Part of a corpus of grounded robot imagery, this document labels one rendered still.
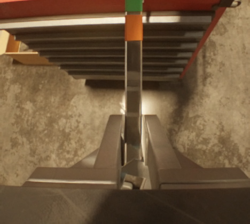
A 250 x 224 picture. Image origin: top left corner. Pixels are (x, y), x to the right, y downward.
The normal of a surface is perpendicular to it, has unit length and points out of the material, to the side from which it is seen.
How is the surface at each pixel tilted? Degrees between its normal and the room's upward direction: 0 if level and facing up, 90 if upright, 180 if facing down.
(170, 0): 90
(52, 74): 0
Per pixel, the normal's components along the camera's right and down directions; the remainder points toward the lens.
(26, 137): -0.14, -0.16
